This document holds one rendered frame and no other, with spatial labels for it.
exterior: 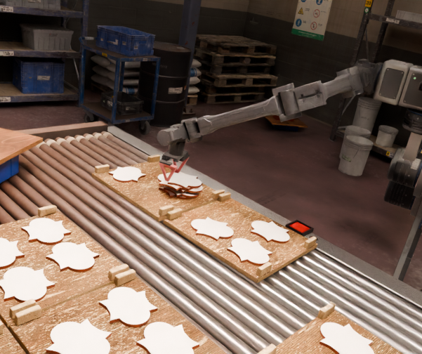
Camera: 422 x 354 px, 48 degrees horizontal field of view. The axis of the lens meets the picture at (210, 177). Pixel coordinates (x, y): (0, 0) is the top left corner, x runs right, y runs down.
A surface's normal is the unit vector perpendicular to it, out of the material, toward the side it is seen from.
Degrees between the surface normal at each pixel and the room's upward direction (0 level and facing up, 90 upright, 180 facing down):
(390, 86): 90
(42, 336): 0
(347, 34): 90
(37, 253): 0
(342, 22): 90
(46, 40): 96
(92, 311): 0
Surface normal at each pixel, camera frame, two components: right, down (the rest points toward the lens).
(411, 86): -0.51, 0.26
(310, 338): 0.16, -0.91
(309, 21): -0.76, 0.14
